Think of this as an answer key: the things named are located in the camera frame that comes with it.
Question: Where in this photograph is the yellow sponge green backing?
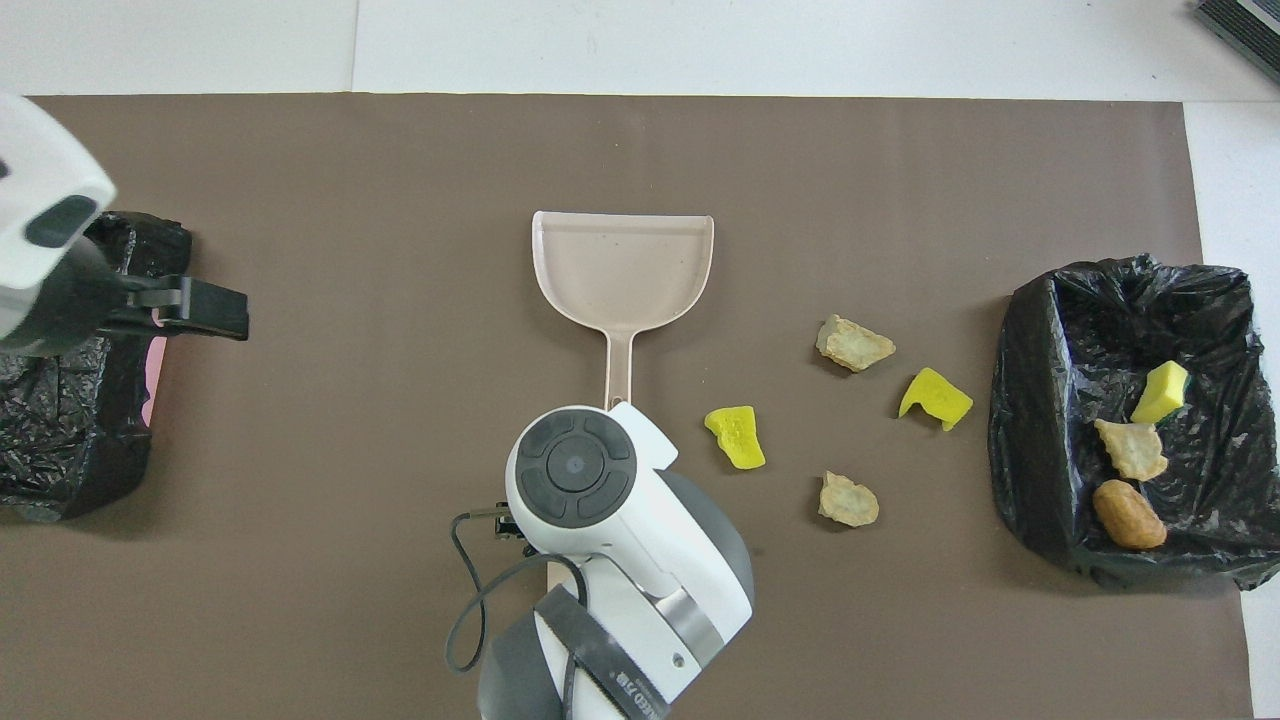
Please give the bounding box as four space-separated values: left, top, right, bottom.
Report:
1130 360 1191 425

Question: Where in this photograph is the black bag lined trash bin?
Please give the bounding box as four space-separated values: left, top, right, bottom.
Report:
988 254 1280 591

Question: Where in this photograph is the toy croissant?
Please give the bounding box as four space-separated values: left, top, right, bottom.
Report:
1093 418 1170 482

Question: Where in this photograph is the large beige rock chunk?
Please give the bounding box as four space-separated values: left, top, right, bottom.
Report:
815 314 897 374

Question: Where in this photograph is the small beige rock chunk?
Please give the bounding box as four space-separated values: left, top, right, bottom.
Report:
818 470 881 528

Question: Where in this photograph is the yellow notched sponge piece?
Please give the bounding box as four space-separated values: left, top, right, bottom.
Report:
898 367 974 433

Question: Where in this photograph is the black crumpled trash bag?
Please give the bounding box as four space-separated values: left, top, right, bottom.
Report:
0 211 193 523

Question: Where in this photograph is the yellow wavy sponge piece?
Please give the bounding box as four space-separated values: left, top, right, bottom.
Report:
704 405 767 471

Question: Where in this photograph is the beige plastic dustpan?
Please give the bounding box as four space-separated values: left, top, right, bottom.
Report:
531 211 716 411

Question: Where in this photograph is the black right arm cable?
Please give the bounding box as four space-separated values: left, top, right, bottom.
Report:
444 510 591 720

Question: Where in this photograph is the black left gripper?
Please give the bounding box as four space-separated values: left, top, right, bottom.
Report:
0 240 250 356

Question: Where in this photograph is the pink plastic bin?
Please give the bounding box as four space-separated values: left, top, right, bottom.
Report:
140 335 169 426

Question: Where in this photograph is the brown toy bread roll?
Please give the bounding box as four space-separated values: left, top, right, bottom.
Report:
1091 479 1168 551

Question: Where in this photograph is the dark grey ribbed device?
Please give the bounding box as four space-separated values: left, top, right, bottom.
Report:
1193 0 1280 83

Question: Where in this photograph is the brown paper table mat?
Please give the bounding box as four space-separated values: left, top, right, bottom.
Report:
0 94 1256 720

